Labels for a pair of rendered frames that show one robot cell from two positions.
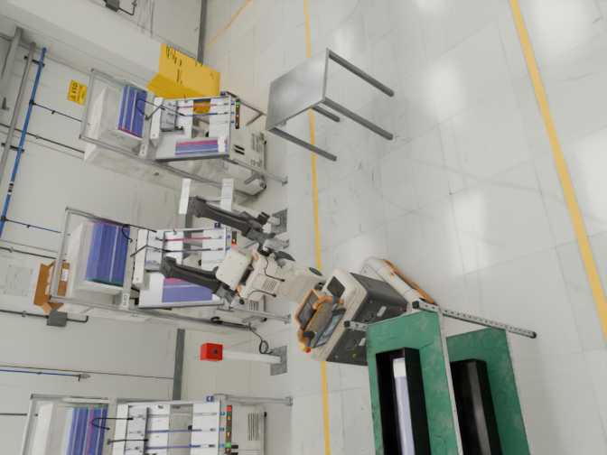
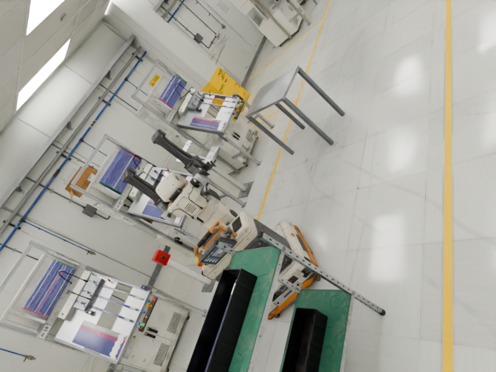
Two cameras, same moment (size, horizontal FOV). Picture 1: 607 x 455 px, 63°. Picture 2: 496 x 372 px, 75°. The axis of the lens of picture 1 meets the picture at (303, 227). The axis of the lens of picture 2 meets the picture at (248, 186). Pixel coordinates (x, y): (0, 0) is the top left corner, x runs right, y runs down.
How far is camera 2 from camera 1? 0.93 m
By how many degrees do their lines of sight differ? 12
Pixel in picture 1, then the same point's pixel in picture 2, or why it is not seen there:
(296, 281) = (215, 214)
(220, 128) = (224, 116)
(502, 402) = (328, 356)
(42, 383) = (63, 247)
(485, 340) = (333, 300)
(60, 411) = (47, 260)
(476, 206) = (373, 200)
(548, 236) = (421, 233)
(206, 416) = (136, 299)
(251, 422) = (174, 319)
